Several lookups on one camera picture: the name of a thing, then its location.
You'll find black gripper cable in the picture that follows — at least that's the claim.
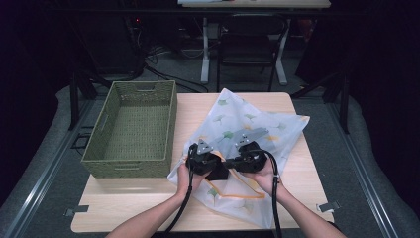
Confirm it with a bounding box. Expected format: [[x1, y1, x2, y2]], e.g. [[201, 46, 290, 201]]
[[250, 149, 284, 238], [163, 143, 200, 236]]

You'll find green woven basket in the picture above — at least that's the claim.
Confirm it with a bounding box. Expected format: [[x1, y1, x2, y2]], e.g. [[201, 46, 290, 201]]
[[80, 79, 178, 179]]

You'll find person's right hand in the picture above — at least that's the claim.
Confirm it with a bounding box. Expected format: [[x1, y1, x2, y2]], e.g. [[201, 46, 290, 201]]
[[245, 161, 285, 196]]

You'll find metal floor rail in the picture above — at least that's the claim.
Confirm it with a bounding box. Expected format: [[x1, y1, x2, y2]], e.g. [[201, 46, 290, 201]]
[[2, 98, 97, 238], [325, 98, 401, 238]]

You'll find dark equipment cabinet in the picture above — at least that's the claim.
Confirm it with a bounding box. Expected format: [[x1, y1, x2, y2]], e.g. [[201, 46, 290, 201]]
[[70, 13, 147, 76]]

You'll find black folding chair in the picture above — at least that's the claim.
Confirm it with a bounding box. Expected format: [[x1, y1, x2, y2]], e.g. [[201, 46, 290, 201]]
[[216, 13, 289, 93]]

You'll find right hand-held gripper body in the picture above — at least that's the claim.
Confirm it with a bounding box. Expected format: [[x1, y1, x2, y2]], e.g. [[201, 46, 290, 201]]
[[232, 127, 269, 174]]

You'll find leaf print mesh laundry bag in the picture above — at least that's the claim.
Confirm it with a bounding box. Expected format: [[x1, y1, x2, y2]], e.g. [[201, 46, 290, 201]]
[[166, 87, 311, 230]]

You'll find person's left hand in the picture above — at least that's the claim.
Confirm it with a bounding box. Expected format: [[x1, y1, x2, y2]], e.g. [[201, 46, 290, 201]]
[[176, 163, 213, 199]]

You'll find black floor bracket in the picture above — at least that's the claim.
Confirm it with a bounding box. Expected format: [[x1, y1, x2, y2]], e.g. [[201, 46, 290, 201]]
[[70, 124, 95, 151]]

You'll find white desk leg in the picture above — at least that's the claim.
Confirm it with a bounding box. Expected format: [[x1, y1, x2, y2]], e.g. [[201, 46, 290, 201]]
[[275, 18, 292, 86], [200, 16, 211, 84]]

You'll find grey metal table bracket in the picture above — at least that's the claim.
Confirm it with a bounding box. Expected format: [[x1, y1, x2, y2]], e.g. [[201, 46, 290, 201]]
[[316, 200, 342, 213], [63, 204, 90, 218]]

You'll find light wooden desk top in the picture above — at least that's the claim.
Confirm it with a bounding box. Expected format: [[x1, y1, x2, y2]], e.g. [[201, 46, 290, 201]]
[[177, 0, 332, 9]]

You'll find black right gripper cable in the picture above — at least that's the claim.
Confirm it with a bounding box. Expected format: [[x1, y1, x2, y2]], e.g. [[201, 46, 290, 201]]
[[250, 149, 284, 238]]

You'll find black metal stand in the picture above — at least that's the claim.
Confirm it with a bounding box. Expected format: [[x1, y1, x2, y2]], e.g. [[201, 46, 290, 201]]
[[290, 69, 352, 135], [67, 69, 114, 132]]

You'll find black floor cable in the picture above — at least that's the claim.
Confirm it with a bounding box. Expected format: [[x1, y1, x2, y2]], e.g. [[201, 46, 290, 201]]
[[144, 62, 210, 94]]

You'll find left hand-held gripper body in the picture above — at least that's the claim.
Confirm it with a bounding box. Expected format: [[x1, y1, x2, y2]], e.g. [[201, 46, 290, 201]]
[[185, 138, 222, 177]]

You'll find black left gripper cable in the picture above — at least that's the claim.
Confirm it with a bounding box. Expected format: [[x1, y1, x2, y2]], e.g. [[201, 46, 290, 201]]
[[163, 143, 200, 236]]

